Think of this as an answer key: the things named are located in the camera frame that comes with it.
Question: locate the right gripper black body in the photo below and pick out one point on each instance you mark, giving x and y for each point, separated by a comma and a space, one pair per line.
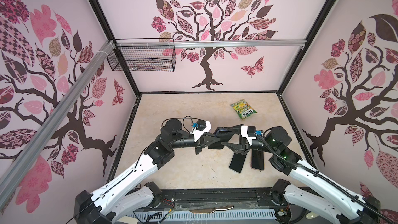
256, 148

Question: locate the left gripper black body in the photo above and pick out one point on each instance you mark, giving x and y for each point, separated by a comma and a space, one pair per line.
198, 144

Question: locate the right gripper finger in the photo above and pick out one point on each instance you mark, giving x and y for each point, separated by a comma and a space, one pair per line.
237, 148
235, 129

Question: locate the black phone case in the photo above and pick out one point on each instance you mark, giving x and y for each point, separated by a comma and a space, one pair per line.
218, 144

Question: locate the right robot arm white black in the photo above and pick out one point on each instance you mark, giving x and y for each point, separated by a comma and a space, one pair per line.
329, 199

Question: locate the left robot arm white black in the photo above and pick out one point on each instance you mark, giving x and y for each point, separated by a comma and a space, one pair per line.
120, 196

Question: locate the black phone middle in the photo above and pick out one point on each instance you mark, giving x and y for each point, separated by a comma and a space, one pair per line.
237, 162

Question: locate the black phone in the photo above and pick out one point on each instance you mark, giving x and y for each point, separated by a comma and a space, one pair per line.
237, 162
257, 160

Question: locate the black phone right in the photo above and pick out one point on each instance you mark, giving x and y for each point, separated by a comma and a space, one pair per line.
257, 160

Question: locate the green snack packet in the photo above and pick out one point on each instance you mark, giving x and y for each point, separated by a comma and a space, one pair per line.
243, 109

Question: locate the wooden knife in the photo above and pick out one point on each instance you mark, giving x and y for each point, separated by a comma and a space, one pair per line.
212, 210

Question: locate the white peeler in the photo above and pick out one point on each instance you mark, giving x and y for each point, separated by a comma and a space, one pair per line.
311, 215

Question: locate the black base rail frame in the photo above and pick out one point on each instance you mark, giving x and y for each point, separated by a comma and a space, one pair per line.
246, 198

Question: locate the white slotted cable duct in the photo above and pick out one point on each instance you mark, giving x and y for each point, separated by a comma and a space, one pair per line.
187, 216

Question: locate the black wire basket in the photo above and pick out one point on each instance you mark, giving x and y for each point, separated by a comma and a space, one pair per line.
143, 54

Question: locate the aluminium rail back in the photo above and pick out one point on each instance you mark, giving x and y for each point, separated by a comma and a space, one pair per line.
215, 44

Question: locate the aluminium rail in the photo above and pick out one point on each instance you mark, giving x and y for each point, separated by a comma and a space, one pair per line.
19, 168
215, 44

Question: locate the aluminium rail left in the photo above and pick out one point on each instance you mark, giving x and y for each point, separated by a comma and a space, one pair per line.
19, 168

